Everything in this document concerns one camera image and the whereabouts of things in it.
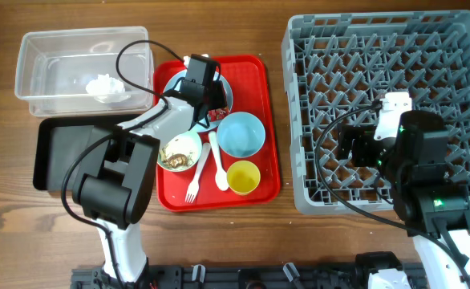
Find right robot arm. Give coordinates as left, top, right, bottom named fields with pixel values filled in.
left=337, top=111, right=470, bottom=288

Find yellow cup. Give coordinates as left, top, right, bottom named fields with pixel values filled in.
left=227, top=161, right=261, bottom=196

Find mint green bowl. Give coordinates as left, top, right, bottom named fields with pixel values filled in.
left=157, top=131, right=202, bottom=173

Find light blue bowl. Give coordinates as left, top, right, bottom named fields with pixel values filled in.
left=217, top=112, right=266, bottom=158

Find white plastic fork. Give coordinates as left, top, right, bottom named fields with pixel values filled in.
left=185, top=143, right=211, bottom=203

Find red snack wrapper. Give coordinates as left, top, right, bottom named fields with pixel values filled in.
left=208, top=107, right=229, bottom=122

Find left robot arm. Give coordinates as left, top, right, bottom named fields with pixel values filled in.
left=61, top=55, right=226, bottom=288

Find black waste tray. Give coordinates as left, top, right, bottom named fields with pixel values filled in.
left=33, top=114, right=137, bottom=192

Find white plastic spoon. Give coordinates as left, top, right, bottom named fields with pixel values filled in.
left=208, top=131, right=229, bottom=191

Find grey dishwasher rack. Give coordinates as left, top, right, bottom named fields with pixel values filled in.
left=282, top=10, right=470, bottom=214

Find white tissue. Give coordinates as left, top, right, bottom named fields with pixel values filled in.
left=86, top=74, right=130, bottom=104

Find clear plastic bin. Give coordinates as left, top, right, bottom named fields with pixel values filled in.
left=14, top=26, right=154, bottom=117

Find rice and food scraps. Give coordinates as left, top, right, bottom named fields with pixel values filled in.
left=160, top=149, right=197, bottom=171

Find red serving tray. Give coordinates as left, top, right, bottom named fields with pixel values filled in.
left=156, top=55, right=282, bottom=212

